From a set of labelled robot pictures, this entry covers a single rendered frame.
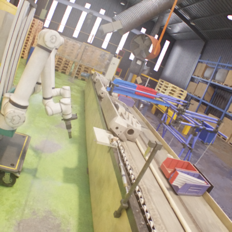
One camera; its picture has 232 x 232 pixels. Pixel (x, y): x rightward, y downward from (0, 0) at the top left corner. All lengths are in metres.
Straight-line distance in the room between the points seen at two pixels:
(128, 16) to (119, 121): 7.60
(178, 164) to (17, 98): 1.59
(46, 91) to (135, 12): 8.11
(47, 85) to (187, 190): 1.46
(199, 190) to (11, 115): 1.63
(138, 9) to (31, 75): 8.39
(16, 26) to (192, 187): 1.95
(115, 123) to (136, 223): 1.09
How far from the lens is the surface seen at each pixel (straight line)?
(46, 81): 1.46
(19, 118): 1.32
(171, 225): 1.27
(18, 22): 1.53
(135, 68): 8.82
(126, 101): 3.72
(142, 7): 9.40
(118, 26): 8.68
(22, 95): 1.28
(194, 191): 1.67
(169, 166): 1.84
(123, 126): 1.87
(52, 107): 1.43
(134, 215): 1.13
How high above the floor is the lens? 1.52
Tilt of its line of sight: 14 degrees down
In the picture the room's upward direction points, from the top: 23 degrees clockwise
